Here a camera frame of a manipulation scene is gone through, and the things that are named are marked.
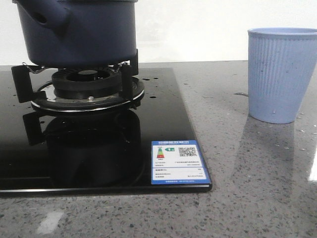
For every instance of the dark blue cooking pot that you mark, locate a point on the dark blue cooking pot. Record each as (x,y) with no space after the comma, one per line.
(78,33)

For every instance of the light blue ribbed cup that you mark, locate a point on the light blue ribbed cup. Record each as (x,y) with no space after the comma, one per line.
(281,62)

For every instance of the black metal pot support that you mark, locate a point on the black metal pot support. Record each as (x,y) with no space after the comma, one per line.
(45,99)

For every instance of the blue energy label sticker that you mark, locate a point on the blue energy label sticker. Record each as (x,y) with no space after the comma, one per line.
(178,162)

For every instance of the black gas burner head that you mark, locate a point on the black gas burner head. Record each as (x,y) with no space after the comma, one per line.
(83,83)

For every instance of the black glass gas stove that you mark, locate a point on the black glass gas stove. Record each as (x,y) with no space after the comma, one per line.
(99,152)

